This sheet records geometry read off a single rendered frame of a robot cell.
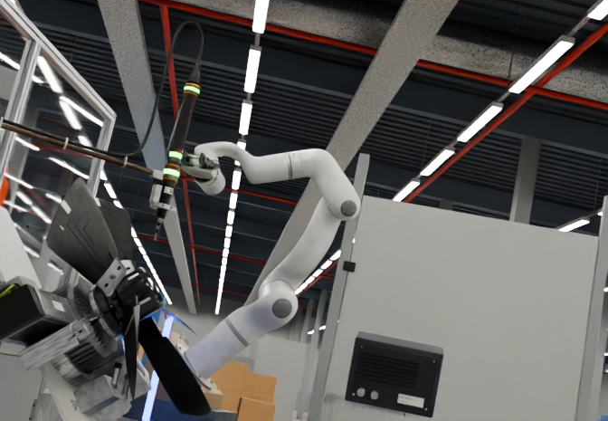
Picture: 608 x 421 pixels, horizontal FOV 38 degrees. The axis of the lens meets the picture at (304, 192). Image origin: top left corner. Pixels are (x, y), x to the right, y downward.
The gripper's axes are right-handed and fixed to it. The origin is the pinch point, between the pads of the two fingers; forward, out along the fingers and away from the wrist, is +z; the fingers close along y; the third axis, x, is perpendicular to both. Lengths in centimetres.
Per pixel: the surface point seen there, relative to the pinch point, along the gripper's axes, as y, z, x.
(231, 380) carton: 104, -724, -65
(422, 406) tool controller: -80, -13, -58
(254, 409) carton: 73, -730, -90
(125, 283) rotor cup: 0, 34, -44
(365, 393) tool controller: -63, -13, -58
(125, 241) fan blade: 7.6, 19.8, -31.2
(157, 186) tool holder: 1.6, 22.3, -15.0
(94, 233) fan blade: 7, 46, -34
